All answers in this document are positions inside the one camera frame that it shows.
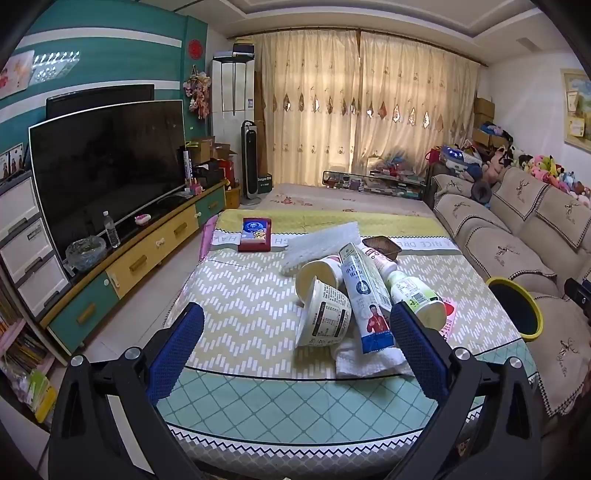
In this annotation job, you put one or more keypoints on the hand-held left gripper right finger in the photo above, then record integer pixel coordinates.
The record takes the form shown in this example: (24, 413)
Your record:
(418, 350)

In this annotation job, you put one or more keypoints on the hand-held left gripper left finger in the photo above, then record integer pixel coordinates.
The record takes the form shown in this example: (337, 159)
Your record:
(178, 350)

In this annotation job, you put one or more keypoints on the white tissue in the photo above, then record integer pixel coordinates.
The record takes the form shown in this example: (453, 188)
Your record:
(364, 365)

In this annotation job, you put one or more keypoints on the yellow rimmed trash bin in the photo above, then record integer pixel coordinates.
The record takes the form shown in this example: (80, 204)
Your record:
(512, 304)

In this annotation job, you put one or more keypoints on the white printed milk carton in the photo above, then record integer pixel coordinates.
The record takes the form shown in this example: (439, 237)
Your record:
(364, 290)

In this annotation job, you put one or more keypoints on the white bottle red label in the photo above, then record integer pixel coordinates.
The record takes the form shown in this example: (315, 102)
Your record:
(382, 262)

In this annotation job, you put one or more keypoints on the white bottle green label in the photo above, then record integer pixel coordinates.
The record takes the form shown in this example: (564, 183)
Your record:
(415, 295)

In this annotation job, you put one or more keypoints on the beige sofa with deer covers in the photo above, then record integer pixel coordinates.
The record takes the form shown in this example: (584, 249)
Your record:
(508, 230)

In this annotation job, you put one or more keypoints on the green yellow television cabinet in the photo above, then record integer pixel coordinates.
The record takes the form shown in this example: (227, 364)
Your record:
(143, 258)

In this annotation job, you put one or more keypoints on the printed paper cup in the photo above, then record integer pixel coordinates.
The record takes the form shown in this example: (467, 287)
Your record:
(325, 314)

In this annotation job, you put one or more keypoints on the plain paper cup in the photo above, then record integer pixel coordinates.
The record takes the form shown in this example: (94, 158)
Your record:
(318, 272)

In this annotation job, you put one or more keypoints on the row of plush toys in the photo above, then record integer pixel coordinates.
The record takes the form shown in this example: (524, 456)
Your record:
(549, 168)

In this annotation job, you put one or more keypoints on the small pink dish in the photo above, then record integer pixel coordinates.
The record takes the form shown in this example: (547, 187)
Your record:
(142, 219)

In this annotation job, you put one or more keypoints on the clear water bottle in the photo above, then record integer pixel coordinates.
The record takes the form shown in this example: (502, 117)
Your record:
(111, 230)

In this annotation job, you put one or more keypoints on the red tissue box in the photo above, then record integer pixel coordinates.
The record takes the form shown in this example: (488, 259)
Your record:
(255, 233)

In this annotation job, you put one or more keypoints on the dark round cushion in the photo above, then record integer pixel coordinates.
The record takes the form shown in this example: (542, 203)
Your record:
(481, 190)

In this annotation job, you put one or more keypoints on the white foam wrap sheet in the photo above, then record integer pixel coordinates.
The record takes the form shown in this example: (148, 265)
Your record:
(318, 244)

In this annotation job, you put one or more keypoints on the low bookshelf with books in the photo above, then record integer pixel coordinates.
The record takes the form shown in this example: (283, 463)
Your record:
(23, 364)

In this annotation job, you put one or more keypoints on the glass shelf with books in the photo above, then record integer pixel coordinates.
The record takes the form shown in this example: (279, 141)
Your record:
(374, 182)

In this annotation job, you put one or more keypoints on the white plastic drawer unit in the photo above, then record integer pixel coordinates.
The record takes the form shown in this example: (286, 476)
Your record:
(27, 249)

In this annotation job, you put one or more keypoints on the floral floor mat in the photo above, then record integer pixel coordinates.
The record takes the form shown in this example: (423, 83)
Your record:
(314, 201)

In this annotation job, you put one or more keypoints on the white shuttlecock tube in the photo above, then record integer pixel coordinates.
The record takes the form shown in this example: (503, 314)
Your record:
(186, 166)

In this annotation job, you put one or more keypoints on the green carton box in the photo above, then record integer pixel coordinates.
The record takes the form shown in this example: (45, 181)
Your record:
(264, 182)

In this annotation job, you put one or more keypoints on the large flat screen television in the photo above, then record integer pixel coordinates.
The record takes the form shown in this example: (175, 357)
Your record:
(106, 170)

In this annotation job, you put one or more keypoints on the open cardboard boxes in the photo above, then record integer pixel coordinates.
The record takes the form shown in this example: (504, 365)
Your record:
(207, 150)

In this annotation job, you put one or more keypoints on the black tower fan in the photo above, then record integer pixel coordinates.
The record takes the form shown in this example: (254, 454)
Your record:
(251, 161)

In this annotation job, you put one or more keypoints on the stack of cardboard boxes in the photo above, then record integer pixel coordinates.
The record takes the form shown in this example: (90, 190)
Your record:
(484, 115)

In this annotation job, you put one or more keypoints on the beige embroidered curtain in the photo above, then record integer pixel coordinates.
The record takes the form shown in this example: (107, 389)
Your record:
(304, 106)
(415, 101)

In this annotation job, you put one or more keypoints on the framed photo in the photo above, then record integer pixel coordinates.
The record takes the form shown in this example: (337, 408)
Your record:
(11, 161)

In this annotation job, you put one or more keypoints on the white standing air conditioner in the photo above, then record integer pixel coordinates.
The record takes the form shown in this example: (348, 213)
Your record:
(233, 101)

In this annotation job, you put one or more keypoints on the hanging flower decoration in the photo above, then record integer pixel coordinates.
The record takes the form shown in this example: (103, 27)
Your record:
(197, 92)

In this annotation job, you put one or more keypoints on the black box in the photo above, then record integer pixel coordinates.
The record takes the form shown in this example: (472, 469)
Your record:
(244, 48)

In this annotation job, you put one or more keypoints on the framed wall picture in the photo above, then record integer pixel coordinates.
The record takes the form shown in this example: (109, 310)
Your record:
(577, 110)

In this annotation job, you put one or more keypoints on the red round wall ornament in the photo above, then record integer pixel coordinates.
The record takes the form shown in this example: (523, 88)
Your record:
(196, 49)

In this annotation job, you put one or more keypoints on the mirror wall stickers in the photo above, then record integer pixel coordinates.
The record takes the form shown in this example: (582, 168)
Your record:
(55, 67)

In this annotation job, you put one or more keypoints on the pink wall poster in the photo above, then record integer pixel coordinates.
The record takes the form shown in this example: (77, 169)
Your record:
(14, 74)

